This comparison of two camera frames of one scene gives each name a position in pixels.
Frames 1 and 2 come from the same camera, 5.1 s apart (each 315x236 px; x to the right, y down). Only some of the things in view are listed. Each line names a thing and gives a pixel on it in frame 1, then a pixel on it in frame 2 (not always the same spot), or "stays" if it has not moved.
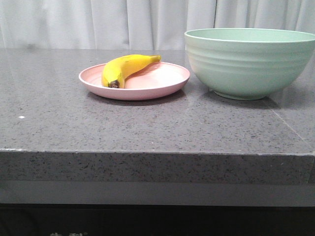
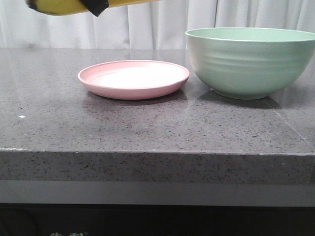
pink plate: x=156 y=80 stays
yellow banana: x=116 y=71 to x=74 y=7
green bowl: x=248 y=64 stays
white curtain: x=138 y=24 stays
